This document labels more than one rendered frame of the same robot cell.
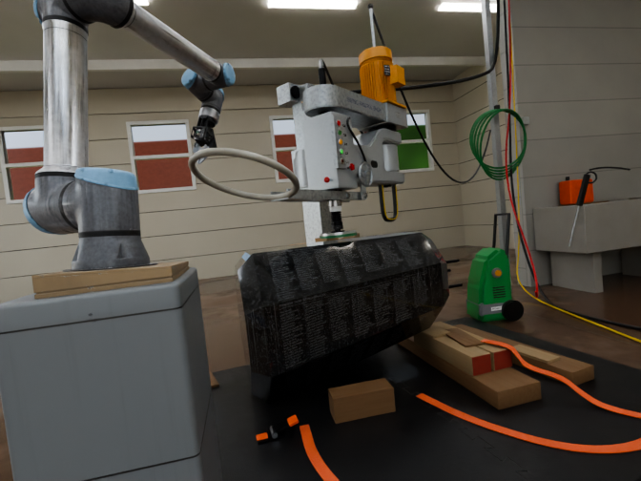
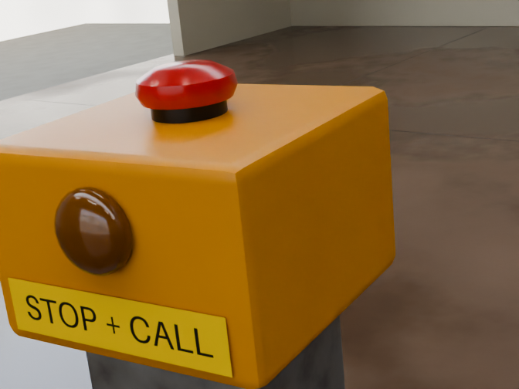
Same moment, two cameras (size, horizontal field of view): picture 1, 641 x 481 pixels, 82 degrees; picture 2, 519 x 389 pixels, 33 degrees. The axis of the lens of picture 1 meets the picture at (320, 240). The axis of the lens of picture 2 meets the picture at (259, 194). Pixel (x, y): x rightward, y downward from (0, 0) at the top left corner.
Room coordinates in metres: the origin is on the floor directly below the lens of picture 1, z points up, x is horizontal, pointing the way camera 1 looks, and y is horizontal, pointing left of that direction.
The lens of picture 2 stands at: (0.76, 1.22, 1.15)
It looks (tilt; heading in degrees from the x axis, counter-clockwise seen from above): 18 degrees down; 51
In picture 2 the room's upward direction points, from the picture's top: 6 degrees counter-clockwise
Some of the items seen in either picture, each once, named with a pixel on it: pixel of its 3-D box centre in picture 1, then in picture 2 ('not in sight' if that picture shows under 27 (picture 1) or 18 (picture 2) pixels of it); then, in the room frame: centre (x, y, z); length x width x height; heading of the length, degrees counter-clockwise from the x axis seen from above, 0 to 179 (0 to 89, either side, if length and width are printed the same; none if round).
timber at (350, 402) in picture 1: (361, 399); not in sight; (1.76, -0.12, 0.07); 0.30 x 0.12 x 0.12; 101
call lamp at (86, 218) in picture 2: not in sight; (93, 231); (0.89, 1.48, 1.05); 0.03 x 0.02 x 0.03; 109
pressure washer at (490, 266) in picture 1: (488, 266); not in sight; (3.10, -1.39, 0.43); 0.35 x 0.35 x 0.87; 4
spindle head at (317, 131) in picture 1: (338, 157); not in sight; (2.24, -0.16, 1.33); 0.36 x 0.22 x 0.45; 141
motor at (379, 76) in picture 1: (379, 80); not in sight; (2.68, -0.53, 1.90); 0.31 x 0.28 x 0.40; 51
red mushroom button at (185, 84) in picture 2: not in sight; (186, 88); (0.95, 1.50, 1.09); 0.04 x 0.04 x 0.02
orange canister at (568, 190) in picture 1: (579, 191); not in sight; (4.04, -2.87, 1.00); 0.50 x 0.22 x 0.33; 102
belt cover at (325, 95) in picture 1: (358, 115); not in sight; (2.45, -0.33, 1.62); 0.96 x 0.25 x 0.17; 141
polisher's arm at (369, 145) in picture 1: (367, 163); not in sight; (2.47, -0.36, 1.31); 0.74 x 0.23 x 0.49; 141
